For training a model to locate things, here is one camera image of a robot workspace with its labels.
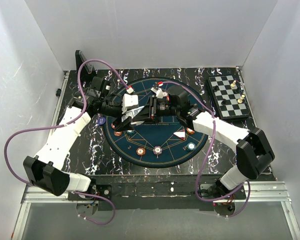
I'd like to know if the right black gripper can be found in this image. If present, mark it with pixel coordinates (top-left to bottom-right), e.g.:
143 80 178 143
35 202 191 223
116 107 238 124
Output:
132 95 179 125

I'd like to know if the purple small blind button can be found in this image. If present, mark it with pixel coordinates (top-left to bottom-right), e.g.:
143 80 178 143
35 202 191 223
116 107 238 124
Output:
97 117 106 126

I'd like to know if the orange poker chip stack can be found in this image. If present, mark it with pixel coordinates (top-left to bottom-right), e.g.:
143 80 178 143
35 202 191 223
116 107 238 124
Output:
136 147 146 156

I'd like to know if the white-blue poker chip stack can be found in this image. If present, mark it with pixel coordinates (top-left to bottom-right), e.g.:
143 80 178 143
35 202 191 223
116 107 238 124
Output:
153 146 162 155

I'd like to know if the green poker chip stack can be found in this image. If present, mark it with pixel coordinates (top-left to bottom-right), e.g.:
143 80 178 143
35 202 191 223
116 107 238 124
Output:
186 142 196 151

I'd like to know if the blue playing card deck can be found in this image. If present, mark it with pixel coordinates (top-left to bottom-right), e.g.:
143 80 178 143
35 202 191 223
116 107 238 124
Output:
121 107 143 122

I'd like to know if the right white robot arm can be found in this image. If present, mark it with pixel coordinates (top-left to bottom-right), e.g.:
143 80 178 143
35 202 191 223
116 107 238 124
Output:
168 82 275 200

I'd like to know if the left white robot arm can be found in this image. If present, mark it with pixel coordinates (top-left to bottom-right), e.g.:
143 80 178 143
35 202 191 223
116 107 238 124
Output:
23 77 136 200

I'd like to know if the round blue poker mat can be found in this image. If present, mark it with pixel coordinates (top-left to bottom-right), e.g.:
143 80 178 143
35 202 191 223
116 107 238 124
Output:
102 78 211 168

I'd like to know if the black card shoe stand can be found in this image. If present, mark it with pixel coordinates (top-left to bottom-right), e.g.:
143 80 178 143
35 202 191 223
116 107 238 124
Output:
74 49 97 86

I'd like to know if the black white chess board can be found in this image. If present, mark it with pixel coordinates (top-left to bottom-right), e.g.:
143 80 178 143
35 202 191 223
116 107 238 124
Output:
206 75 251 121

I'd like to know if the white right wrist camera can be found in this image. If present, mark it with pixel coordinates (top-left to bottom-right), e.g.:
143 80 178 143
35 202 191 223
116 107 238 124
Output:
151 83 164 99

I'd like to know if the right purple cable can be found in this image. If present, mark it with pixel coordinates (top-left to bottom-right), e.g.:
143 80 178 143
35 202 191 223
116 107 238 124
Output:
158 81 252 218

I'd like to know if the purple cable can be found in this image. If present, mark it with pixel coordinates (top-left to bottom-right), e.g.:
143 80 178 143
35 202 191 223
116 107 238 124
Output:
4 59 133 225
158 81 252 218

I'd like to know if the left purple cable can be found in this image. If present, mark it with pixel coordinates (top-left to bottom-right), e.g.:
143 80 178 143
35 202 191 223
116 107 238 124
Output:
4 59 133 225

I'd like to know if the black rail end knob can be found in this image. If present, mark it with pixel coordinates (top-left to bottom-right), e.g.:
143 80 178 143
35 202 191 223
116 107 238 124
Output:
55 88 62 97

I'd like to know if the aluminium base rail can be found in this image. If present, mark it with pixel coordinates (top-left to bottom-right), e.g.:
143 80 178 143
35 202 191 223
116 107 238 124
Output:
12 180 300 240

